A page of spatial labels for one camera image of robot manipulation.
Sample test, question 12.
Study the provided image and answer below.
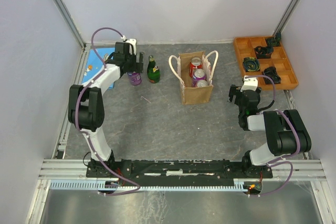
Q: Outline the blue patterned cloth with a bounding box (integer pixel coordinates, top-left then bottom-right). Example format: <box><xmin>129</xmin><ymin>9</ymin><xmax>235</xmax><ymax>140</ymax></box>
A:
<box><xmin>82</xmin><ymin>47</ymin><xmax>114</xmax><ymax>84</ymax></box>

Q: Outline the aluminium frame rail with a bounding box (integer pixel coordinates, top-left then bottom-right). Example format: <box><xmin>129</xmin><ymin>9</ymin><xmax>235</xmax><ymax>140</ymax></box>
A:
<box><xmin>38</xmin><ymin>159</ymin><xmax>326</xmax><ymax>181</ymax></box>

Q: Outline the orange wooden divider tray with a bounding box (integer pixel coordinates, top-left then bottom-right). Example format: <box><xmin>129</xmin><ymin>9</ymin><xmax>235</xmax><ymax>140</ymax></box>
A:
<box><xmin>233</xmin><ymin>36</ymin><xmax>299</xmax><ymax>90</ymax></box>

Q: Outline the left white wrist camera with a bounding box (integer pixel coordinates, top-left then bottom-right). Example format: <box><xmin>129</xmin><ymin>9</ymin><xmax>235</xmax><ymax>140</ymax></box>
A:
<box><xmin>121</xmin><ymin>36</ymin><xmax>137</xmax><ymax>55</ymax></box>

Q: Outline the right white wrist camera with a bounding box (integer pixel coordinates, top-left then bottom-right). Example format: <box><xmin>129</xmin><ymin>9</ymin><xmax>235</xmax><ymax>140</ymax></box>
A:
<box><xmin>240</xmin><ymin>76</ymin><xmax>258</xmax><ymax>92</ymax></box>

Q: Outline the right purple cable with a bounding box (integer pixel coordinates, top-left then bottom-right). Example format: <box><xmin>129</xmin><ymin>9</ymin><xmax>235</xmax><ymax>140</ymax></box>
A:
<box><xmin>251</xmin><ymin>74</ymin><xmax>302</xmax><ymax>198</ymax></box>

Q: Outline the rolled blue yellow sock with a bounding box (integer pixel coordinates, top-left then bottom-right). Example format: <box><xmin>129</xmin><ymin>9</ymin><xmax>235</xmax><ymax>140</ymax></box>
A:
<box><xmin>243</xmin><ymin>57</ymin><xmax>260</xmax><ymax>72</ymax></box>

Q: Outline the purple cable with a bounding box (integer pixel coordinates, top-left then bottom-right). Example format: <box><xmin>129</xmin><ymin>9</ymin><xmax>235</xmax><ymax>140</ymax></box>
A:
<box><xmin>75</xmin><ymin>27</ymin><xmax>141</xmax><ymax>197</ymax></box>
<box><xmin>251</xmin><ymin>74</ymin><xmax>302</xmax><ymax>198</ymax></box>

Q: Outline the red soda can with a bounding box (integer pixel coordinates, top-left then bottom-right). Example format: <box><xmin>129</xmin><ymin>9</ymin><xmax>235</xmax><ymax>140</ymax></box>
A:
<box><xmin>190</xmin><ymin>57</ymin><xmax>203</xmax><ymax>72</ymax></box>

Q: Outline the green glass bottle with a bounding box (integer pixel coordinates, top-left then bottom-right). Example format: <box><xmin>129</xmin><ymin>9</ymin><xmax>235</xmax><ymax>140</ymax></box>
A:
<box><xmin>147</xmin><ymin>55</ymin><xmax>161</xmax><ymax>83</ymax></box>

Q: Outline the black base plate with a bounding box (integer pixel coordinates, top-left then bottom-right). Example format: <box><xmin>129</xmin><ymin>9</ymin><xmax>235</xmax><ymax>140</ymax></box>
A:
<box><xmin>86</xmin><ymin>159</ymin><xmax>273</xmax><ymax>188</ymax></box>

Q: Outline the rolled black sock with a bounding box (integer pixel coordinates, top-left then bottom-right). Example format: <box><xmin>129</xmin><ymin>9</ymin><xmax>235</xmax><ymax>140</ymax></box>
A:
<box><xmin>262</xmin><ymin>66</ymin><xmax>281</xmax><ymax>84</ymax></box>

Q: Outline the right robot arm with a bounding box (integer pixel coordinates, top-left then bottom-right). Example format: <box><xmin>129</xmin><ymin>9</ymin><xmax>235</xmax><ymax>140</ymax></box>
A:
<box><xmin>228</xmin><ymin>84</ymin><xmax>312</xmax><ymax>177</ymax></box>

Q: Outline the purple soda can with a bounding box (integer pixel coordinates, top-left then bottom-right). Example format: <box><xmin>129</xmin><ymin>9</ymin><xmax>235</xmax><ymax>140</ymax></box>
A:
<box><xmin>127</xmin><ymin>72</ymin><xmax>142</xmax><ymax>86</ymax></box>
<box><xmin>192</xmin><ymin>69</ymin><xmax>206</xmax><ymax>87</ymax></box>

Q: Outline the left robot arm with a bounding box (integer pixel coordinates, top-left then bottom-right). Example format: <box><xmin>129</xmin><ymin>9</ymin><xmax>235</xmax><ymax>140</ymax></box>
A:
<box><xmin>68</xmin><ymin>39</ymin><xmax>143</xmax><ymax>177</ymax></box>

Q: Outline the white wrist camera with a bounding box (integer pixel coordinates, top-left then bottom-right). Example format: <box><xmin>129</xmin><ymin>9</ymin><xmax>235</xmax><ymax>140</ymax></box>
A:
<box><xmin>240</xmin><ymin>76</ymin><xmax>258</xmax><ymax>92</ymax></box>
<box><xmin>121</xmin><ymin>36</ymin><xmax>137</xmax><ymax>55</ymax></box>

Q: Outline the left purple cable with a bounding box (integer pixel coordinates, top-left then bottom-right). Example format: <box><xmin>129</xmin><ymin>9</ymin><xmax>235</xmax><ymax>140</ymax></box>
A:
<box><xmin>75</xmin><ymin>27</ymin><xmax>141</xmax><ymax>197</ymax></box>

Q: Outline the silver top soda can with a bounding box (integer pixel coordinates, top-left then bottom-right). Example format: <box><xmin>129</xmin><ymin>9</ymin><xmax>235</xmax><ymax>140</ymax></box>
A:
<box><xmin>196</xmin><ymin>80</ymin><xmax>208</xmax><ymax>88</ymax></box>

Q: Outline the rolled dark sock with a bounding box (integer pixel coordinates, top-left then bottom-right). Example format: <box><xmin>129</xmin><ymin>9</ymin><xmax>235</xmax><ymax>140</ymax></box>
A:
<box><xmin>254</xmin><ymin>46</ymin><xmax>274</xmax><ymax>59</ymax></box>
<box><xmin>265</xmin><ymin>32</ymin><xmax>282</xmax><ymax>47</ymax></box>

